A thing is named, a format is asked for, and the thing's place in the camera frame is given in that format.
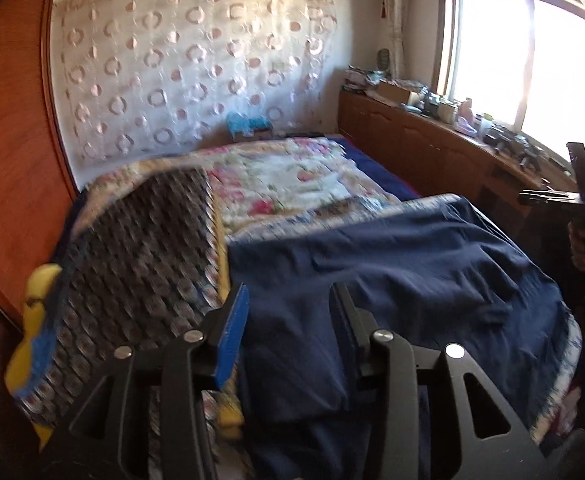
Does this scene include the navy bed sheet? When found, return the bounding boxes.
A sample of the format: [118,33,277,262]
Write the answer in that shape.
[339,136,419,202]

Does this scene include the person's right hand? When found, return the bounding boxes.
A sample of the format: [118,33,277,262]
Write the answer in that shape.
[568,220,585,272]

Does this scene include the floral quilt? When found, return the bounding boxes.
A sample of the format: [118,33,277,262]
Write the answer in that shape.
[80,135,404,242]

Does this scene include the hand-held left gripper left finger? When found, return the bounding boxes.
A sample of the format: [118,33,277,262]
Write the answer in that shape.
[42,283,251,480]

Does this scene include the black device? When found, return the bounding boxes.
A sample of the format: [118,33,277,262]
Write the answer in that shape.
[492,131,540,167]

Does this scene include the blue plastic bag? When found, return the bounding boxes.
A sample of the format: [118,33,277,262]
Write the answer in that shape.
[226,112,271,139]

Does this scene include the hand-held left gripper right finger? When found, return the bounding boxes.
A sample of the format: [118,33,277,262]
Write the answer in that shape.
[333,282,548,480]

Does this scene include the wooden framed window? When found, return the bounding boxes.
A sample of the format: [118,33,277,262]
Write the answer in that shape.
[437,0,585,173]

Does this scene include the tied white window curtain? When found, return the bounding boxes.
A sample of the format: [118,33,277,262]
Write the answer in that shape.
[379,0,414,82]

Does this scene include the cardboard box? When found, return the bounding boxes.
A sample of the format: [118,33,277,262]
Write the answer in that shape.
[375,80,421,107]

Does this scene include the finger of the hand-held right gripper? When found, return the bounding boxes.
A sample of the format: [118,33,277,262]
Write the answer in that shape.
[517,189,573,207]

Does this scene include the dark circle patterned blanket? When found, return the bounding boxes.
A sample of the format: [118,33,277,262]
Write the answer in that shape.
[20,167,234,433]

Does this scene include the navy printed t-shirt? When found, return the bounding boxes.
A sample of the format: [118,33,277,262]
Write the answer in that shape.
[227,194,571,480]

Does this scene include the low wooden cabinet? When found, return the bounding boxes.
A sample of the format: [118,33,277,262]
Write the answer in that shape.
[337,87,580,222]

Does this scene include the circle patterned sheer curtain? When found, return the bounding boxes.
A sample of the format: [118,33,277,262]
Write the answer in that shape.
[55,0,339,167]

